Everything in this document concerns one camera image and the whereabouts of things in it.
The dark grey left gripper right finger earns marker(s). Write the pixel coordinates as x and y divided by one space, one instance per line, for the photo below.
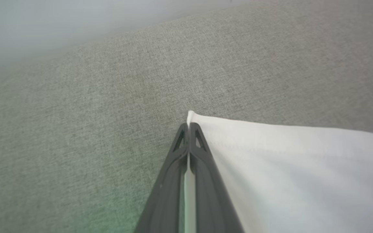
212 200

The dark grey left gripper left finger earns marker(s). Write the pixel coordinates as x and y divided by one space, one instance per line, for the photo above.
167 194

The red basketball jersey black number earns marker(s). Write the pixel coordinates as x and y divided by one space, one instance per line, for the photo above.
296 174

